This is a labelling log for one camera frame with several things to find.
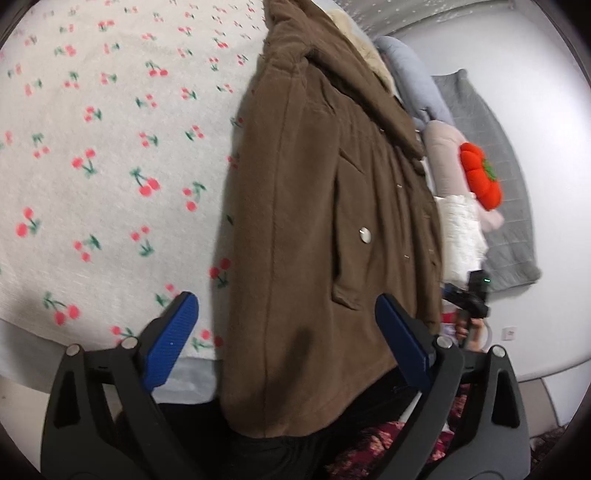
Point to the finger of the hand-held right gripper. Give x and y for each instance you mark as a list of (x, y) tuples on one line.
[(452, 295)]

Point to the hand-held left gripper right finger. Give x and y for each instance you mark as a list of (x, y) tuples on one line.
[(401, 337)]

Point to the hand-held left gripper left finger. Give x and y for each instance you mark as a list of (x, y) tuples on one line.
[(171, 337)]

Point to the brown coat with fleece collar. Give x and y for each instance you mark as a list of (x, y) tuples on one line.
[(314, 207)]

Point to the person's right hand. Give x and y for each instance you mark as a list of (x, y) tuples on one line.
[(471, 330)]

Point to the bed with light blue sheet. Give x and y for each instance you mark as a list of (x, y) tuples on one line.
[(189, 376)]

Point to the white quilted duvet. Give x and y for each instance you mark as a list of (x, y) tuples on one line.
[(461, 235)]

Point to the pink floral cloth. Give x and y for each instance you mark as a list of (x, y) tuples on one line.
[(397, 450)]

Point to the grey quilted pillow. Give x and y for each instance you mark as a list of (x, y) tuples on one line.
[(503, 184)]

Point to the red pumpkin plush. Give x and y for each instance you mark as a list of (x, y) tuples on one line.
[(480, 177)]

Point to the pink pillow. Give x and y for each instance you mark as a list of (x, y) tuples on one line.
[(445, 157)]

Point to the cherry print white blanket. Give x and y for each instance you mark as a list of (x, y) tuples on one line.
[(106, 161)]

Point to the blue-grey quilt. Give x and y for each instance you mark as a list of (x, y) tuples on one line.
[(415, 78)]

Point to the grey patterned curtain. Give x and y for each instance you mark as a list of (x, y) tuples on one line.
[(425, 11)]

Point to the white wall socket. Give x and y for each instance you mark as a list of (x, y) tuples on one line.
[(509, 333)]

